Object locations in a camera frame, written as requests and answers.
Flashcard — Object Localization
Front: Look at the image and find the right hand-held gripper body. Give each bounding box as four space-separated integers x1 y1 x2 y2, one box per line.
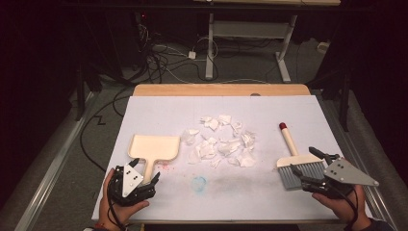
301 153 380 200

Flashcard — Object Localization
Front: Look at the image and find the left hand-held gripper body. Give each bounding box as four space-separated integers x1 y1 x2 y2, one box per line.
108 163 158 207

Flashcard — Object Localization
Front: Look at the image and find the cream plastic dustpan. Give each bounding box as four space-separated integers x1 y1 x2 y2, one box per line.
127 134 182 185

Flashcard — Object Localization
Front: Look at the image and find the cream brush with red cap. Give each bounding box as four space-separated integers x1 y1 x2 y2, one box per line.
276 121 327 191

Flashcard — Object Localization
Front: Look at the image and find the pile of white paper scraps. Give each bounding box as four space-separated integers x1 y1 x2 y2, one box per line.
181 114 258 169

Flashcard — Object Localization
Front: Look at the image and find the person's left hand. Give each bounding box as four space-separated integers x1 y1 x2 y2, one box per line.
97 168 150 226

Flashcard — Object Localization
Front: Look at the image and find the person's right hand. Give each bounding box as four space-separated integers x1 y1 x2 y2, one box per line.
312 185 373 230

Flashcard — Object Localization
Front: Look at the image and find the black metal stand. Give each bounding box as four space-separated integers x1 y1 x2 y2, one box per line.
74 64 87 122
339 71 351 133

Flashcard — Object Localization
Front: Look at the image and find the white board table cover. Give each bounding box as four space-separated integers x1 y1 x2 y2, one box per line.
90 94 375 223

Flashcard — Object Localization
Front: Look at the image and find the small white floor box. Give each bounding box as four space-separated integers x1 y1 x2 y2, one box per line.
317 40 331 55

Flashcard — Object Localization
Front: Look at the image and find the left hand-held gripper black cable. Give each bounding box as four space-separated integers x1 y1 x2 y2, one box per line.
106 179 128 231

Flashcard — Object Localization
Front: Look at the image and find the hand-held gripper black cable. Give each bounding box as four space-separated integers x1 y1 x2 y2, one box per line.
106 179 128 231
333 185 361 231

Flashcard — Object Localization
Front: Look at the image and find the aluminium floor rail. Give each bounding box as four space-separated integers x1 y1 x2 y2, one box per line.
13 91 99 231
319 92 399 231

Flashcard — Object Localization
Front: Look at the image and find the right hand-held gripper black cable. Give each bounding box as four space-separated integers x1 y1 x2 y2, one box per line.
333 185 361 231

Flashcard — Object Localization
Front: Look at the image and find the long black floor cable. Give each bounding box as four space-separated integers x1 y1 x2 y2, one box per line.
79 86 136 173

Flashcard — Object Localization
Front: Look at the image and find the tangle of floor cables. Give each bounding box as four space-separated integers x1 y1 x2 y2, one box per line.
136 22 220 85

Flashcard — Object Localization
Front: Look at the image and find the white metal desk frame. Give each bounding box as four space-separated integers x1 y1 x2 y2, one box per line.
204 13 298 84

